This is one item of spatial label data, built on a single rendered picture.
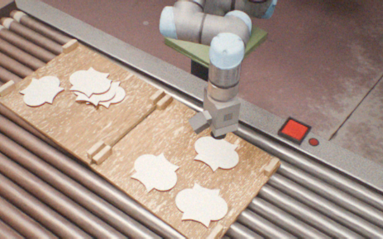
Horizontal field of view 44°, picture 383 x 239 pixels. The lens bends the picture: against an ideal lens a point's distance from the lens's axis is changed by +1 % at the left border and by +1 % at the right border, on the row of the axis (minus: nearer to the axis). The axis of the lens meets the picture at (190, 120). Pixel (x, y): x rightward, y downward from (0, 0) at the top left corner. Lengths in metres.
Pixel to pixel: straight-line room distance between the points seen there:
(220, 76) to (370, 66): 2.23
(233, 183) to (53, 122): 0.57
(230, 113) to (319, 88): 1.85
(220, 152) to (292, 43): 2.00
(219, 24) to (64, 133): 0.58
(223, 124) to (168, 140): 0.25
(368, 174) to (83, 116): 0.85
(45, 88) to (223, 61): 0.70
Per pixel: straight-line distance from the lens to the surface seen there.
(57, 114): 1.50
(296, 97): 2.90
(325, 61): 3.19
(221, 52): 1.05
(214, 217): 1.23
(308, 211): 1.31
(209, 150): 1.35
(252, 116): 1.50
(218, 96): 1.13
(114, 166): 1.34
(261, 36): 1.81
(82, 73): 1.57
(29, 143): 1.47
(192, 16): 1.16
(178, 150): 1.36
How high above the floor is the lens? 2.01
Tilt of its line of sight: 48 degrees down
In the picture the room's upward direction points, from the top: 2 degrees clockwise
